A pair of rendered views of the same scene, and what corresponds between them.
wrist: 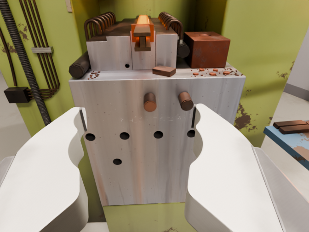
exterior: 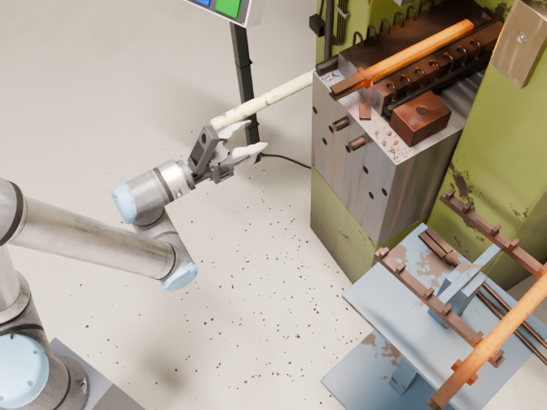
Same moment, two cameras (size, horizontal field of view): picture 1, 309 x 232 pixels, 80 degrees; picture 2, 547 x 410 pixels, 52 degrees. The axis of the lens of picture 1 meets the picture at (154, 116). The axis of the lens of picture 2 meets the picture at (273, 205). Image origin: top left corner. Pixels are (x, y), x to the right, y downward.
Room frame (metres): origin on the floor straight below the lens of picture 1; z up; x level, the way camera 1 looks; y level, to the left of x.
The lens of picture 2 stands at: (-0.22, -0.78, 2.09)
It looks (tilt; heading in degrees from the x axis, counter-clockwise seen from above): 59 degrees down; 66
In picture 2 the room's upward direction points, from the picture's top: 5 degrees counter-clockwise
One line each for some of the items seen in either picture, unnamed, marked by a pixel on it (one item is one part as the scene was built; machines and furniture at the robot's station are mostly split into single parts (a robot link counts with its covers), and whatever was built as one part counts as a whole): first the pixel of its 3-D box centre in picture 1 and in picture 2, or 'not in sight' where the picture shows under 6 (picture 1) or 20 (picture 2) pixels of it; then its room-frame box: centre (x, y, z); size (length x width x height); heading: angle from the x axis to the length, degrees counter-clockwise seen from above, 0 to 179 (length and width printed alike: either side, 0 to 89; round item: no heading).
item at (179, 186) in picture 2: not in sight; (175, 180); (-0.12, 0.00, 0.98); 0.10 x 0.05 x 0.09; 92
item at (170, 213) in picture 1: (154, 181); (400, 199); (0.65, 0.00, 0.23); 0.56 x 0.38 x 0.47; 2
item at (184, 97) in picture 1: (185, 101); (356, 143); (0.36, -0.07, 0.87); 0.04 x 0.03 x 0.03; 2
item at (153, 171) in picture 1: (153, 106); (421, 123); (0.65, 0.00, 0.69); 0.56 x 0.38 x 0.45; 2
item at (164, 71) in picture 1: (164, 70); (365, 112); (0.41, -0.02, 0.92); 0.04 x 0.03 x 0.01; 59
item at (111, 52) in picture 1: (136, 35); (422, 49); (0.64, 0.06, 0.96); 0.42 x 0.20 x 0.09; 2
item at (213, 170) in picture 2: not in sight; (206, 165); (-0.04, 0.00, 0.97); 0.12 x 0.08 x 0.09; 2
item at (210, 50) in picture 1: (203, 48); (420, 118); (0.50, -0.13, 0.95); 0.12 x 0.09 x 0.07; 2
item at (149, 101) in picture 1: (150, 102); (339, 124); (0.35, 0.01, 0.87); 0.04 x 0.03 x 0.03; 2
